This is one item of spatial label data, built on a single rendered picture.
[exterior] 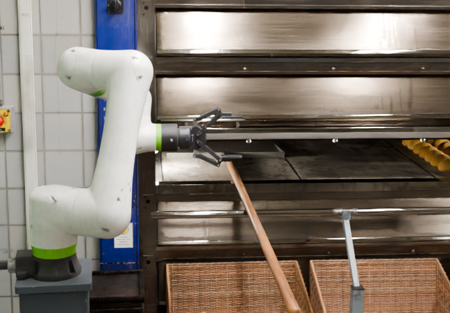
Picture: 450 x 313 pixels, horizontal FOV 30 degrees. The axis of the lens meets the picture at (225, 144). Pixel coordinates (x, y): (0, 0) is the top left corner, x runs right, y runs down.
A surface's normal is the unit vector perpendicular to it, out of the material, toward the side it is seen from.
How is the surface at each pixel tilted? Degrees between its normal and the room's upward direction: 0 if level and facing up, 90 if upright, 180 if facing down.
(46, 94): 90
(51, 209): 84
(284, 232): 70
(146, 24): 90
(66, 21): 90
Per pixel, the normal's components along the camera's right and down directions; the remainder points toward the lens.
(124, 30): 0.09, 0.21
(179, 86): 0.09, -0.14
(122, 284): 0.01, -0.98
